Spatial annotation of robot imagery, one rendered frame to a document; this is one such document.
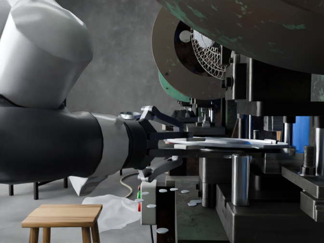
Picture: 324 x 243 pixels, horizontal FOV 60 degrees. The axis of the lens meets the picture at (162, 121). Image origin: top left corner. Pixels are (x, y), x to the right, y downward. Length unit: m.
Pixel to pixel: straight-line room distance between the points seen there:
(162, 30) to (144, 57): 5.36
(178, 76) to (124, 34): 5.67
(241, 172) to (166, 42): 1.62
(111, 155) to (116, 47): 7.22
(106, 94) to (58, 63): 7.15
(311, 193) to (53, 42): 0.45
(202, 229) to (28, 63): 0.42
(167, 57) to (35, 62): 1.73
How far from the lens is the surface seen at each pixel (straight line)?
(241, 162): 0.51
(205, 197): 0.67
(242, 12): 0.28
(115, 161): 0.38
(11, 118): 0.32
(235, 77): 0.65
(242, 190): 0.52
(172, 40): 2.05
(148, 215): 0.95
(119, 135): 0.38
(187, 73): 2.01
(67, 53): 0.33
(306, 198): 0.53
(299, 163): 0.67
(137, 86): 7.35
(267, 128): 0.70
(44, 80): 0.35
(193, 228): 0.58
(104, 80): 7.51
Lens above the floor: 0.88
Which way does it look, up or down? 3 degrees down
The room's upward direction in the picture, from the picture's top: straight up
